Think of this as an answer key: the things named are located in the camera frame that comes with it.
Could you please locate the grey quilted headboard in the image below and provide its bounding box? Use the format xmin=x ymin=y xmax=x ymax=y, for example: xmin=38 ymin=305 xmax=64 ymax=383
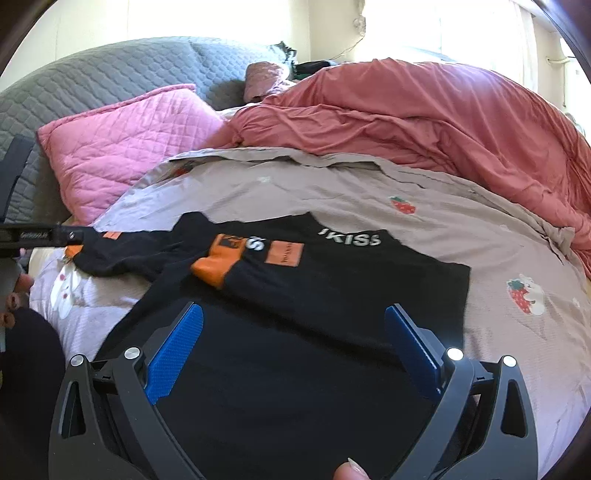
xmin=0 ymin=37 xmax=287 ymax=227

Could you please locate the black t-shirt with orange patches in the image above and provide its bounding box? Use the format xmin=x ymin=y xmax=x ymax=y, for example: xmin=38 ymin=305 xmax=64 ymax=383
xmin=65 ymin=211 xmax=472 ymax=480

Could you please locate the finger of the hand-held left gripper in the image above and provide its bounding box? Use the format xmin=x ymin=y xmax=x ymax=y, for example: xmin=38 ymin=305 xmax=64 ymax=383
xmin=0 ymin=222 xmax=90 ymax=252

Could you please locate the person's right hand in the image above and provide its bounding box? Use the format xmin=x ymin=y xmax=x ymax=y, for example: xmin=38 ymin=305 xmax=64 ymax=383
xmin=333 ymin=457 xmax=370 ymax=480

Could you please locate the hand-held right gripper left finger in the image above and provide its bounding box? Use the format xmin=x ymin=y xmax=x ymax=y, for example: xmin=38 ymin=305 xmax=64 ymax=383
xmin=48 ymin=302 xmax=206 ymax=480

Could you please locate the bright window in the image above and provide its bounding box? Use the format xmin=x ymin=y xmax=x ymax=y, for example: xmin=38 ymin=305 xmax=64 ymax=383
xmin=360 ymin=0 xmax=536 ymax=61

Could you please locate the person's left hand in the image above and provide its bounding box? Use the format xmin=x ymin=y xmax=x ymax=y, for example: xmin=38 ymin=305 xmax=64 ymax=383
xmin=0 ymin=274 xmax=34 ymax=326

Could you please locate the small dusty pink pillow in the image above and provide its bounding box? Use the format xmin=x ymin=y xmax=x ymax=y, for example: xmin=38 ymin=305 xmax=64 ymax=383
xmin=243 ymin=62 xmax=296 ymax=103

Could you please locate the dark clothes pile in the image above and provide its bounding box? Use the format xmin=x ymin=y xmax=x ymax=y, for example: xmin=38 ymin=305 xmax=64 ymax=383
xmin=291 ymin=59 xmax=342 ymax=77

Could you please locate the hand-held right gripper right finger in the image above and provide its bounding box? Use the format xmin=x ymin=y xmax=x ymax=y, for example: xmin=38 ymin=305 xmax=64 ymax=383
xmin=384 ymin=304 xmax=540 ymax=480

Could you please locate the beige strawberry print bed sheet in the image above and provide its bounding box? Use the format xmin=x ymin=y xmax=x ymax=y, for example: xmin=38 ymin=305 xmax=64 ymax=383
xmin=28 ymin=147 xmax=591 ymax=480

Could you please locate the pink quilted pillow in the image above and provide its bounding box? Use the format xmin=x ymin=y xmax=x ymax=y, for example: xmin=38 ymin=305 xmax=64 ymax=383
xmin=37 ymin=84 xmax=227 ymax=227

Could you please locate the coral red duvet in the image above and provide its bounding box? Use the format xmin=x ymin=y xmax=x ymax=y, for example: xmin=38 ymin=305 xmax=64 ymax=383
xmin=217 ymin=58 xmax=591 ymax=278

